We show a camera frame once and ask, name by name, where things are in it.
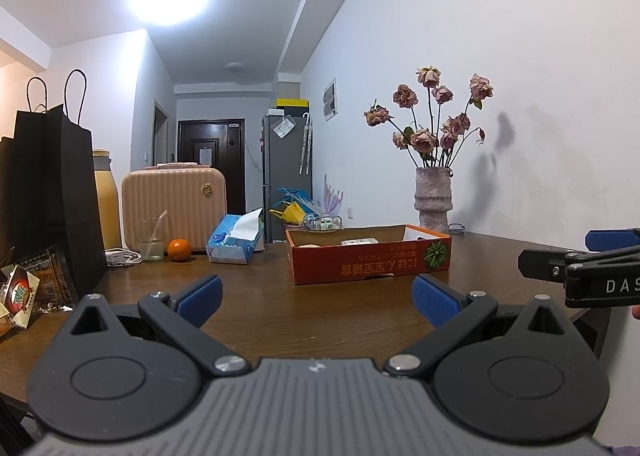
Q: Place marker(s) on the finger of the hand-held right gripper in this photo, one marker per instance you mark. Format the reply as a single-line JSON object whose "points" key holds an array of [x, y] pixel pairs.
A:
{"points": [[540, 263], [612, 240]]}

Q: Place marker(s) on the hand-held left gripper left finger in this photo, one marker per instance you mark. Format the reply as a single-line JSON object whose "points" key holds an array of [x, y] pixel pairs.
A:
{"points": [[200, 300]]}

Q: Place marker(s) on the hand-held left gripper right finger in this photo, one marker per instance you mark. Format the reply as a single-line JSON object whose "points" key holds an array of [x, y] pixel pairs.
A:
{"points": [[437, 303]]}

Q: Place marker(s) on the red cardboard box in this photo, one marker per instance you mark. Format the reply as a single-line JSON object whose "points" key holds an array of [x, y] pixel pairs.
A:
{"points": [[370, 261]]}

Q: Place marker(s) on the white pill bottle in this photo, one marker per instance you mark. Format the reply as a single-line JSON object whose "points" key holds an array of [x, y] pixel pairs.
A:
{"points": [[360, 241]]}

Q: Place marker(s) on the orange fruit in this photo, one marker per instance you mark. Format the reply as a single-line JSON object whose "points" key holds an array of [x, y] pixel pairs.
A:
{"points": [[179, 250]]}

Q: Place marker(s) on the blue tissue pack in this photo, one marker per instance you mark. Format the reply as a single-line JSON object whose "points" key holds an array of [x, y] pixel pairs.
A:
{"points": [[230, 243]]}

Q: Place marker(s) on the clear glass with straw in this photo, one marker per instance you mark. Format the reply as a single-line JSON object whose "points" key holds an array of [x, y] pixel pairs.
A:
{"points": [[150, 248]]}

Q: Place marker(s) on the black eyeglasses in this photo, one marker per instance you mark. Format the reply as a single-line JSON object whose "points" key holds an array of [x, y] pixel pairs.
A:
{"points": [[456, 227]]}

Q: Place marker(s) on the pink ribbed suitcase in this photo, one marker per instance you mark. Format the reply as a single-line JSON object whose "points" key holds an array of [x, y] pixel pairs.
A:
{"points": [[170, 201]]}

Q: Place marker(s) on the pink textured vase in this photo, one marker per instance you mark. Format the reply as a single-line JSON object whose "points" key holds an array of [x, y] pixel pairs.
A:
{"points": [[432, 196]]}

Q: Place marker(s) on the dark entrance door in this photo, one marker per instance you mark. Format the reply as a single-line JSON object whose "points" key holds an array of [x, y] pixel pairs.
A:
{"points": [[215, 176]]}

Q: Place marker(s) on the blue and yellow toy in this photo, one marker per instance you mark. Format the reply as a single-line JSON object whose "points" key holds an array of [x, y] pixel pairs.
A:
{"points": [[292, 208]]}

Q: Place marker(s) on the yellow thermos bottle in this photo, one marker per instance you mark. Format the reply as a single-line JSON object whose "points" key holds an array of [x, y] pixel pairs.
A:
{"points": [[107, 201]]}

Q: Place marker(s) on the dark brown snack packet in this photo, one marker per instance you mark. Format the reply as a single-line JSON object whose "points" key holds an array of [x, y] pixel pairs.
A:
{"points": [[52, 278]]}

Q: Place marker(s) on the grey refrigerator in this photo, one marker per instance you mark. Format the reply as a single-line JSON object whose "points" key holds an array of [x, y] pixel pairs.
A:
{"points": [[285, 171]]}

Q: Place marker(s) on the dried pink roses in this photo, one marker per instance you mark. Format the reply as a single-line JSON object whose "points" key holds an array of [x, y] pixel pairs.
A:
{"points": [[425, 138]]}

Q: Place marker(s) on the grey side door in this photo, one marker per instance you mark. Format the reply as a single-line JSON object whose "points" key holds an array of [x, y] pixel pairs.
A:
{"points": [[161, 136]]}

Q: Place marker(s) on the colourful snack packet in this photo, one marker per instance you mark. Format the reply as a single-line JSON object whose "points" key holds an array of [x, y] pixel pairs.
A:
{"points": [[17, 296]]}

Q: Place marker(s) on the black paper bag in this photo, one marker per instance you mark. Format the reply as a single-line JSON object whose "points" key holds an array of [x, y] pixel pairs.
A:
{"points": [[50, 196]]}

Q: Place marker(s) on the hanging clear umbrella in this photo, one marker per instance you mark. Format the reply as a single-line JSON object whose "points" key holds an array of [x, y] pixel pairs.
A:
{"points": [[305, 146]]}

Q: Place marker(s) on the clear plastic bag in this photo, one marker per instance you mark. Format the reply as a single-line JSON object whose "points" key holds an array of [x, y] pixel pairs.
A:
{"points": [[283, 128]]}

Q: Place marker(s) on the yellow box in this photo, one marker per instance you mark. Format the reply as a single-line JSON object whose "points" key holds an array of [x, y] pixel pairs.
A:
{"points": [[292, 103]]}

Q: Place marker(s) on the small ceiling lamp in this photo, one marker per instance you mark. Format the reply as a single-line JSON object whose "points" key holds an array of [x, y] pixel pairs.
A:
{"points": [[234, 66]]}

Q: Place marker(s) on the framed wall picture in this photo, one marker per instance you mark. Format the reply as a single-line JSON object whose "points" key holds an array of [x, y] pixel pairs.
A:
{"points": [[329, 99]]}

